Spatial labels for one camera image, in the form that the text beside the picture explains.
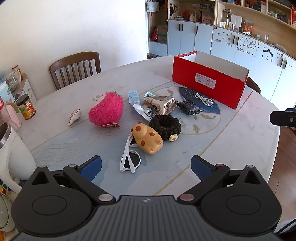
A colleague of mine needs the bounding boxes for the pink fluffy strawberry plush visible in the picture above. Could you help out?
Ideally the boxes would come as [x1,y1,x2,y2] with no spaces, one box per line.
[88,91,123,128]

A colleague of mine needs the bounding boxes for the white usb cable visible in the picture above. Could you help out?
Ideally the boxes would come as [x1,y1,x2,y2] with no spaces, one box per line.
[195,92,215,108]

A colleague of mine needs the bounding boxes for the small light blue carton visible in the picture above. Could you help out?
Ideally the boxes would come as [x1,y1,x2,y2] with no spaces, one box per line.
[128,90,140,105]

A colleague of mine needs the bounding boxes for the light blue cupboard unit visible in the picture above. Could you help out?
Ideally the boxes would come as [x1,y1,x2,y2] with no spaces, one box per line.
[149,20,295,110]

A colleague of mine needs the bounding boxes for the white sunglasses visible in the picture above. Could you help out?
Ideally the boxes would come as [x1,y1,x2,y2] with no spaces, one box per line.
[120,133,141,173]

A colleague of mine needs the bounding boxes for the brown wooden chair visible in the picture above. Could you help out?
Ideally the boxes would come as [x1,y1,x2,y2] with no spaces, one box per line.
[246,77,261,94]
[49,51,101,90]

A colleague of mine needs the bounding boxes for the dark braided hair scrunchie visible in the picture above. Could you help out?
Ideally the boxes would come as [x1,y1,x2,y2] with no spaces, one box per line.
[149,114,181,142]

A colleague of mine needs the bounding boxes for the white mug with steel rim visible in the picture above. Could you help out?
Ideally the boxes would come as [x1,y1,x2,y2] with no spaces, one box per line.
[0,123,36,193]

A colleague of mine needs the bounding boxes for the black crumpled wrapper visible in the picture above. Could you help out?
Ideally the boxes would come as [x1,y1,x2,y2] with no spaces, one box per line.
[177,100,203,115]

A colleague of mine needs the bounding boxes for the yellow spotted giraffe toy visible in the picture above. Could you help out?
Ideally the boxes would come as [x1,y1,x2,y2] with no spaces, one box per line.
[131,123,163,155]

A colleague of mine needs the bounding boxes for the dark blue fish-shaped pouch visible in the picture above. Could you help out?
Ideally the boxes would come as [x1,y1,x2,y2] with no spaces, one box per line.
[179,87,220,114]

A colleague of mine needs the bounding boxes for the red cardboard shoe box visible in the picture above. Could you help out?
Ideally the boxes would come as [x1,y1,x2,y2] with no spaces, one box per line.
[172,51,249,109]

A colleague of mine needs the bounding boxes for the crumpled silver foil bag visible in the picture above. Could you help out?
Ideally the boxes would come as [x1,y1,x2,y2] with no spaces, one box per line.
[144,95,178,115]

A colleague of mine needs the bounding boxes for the white printed sachet packet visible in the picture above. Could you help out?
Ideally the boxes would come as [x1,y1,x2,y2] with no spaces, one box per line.
[132,101,157,122]

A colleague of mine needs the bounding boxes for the jar with black lid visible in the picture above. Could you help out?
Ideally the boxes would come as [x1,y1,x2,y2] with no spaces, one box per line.
[16,94,36,120]

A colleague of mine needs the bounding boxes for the pink thermos bottle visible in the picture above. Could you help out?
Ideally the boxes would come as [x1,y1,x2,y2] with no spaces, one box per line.
[1,102,22,131]

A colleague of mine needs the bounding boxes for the white drawer side cabinet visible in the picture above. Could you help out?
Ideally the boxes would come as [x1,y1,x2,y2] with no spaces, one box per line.
[11,73,37,103]

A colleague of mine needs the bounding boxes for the blue patterned tissue box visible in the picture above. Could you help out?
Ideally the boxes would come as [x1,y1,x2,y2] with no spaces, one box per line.
[0,81,15,103]

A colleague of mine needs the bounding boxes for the clear plastic container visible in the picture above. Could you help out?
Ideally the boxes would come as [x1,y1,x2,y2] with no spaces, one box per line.
[4,70,22,92]

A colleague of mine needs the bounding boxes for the hanging tote bag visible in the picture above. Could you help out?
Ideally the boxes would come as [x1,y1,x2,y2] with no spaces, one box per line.
[145,0,159,13]

